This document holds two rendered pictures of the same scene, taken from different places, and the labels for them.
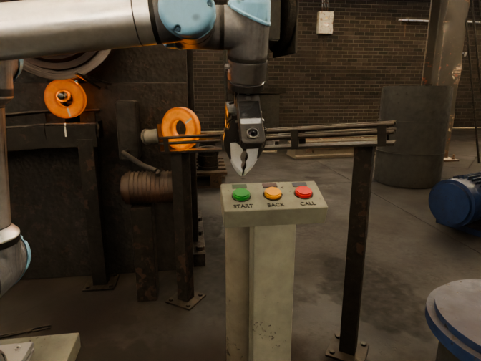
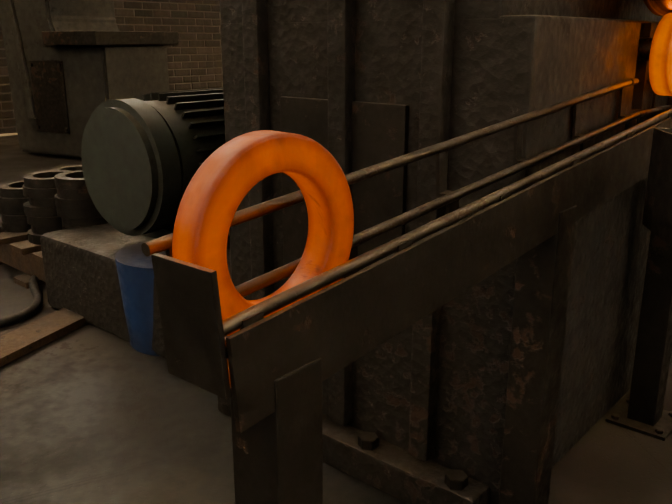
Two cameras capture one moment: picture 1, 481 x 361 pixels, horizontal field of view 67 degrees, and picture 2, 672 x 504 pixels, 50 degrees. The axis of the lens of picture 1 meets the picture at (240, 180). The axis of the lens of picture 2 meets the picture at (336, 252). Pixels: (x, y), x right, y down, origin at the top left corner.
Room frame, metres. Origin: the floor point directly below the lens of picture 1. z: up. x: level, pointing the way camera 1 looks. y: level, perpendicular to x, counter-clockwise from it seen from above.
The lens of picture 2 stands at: (0.84, 2.13, 0.84)
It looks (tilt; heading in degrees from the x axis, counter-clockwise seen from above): 17 degrees down; 318
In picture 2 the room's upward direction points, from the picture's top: straight up
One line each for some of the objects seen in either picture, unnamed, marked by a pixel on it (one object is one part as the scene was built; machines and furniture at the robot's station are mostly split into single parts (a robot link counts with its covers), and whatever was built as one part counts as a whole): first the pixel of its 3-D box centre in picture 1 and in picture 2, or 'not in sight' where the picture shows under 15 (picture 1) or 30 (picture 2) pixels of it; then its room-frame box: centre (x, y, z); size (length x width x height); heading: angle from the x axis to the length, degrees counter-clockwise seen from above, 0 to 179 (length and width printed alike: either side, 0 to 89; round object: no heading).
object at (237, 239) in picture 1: (245, 289); not in sight; (0.97, -0.02, 0.26); 0.12 x 0.12 x 0.52
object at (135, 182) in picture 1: (154, 235); not in sight; (1.37, 0.35, 0.27); 0.22 x 0.13 x 0.53; 98
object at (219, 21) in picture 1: (192, 25); not in sight; (0.68, 0.08, 0.95); 0.11 x 0.11 x 0.08; 4
